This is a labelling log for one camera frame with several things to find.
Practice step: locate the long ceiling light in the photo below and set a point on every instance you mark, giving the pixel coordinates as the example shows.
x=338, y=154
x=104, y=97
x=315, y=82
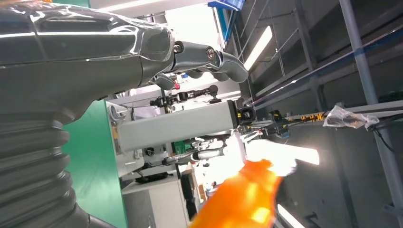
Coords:
x=258, y=47

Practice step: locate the green table mat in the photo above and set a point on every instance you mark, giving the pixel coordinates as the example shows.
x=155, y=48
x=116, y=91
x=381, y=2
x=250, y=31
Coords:
x=94, y=176

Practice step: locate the blue sign board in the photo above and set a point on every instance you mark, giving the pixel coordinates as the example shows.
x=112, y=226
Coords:
x=228, y=3

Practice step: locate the clear plastic bag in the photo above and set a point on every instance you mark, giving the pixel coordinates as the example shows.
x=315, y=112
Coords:
x=346, y=118

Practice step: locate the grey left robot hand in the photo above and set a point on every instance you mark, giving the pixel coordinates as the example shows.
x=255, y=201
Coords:
x=78, y=63

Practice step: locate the white cabinet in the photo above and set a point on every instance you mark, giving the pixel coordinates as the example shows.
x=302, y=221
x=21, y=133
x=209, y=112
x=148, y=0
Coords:
x=157, y=204

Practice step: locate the green box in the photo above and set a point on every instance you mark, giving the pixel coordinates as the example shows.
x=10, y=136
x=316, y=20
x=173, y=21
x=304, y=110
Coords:
x=182, y=148

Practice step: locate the grey machine column with base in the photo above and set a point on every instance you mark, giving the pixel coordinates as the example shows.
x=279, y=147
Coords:
x=176, y=126

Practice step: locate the orange bottle with clear cap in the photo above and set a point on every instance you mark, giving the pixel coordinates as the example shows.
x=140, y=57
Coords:
x=245, y=201

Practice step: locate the metal rail with yellow clips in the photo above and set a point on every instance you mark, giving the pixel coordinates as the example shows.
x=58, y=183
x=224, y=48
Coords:
x=310, y=117

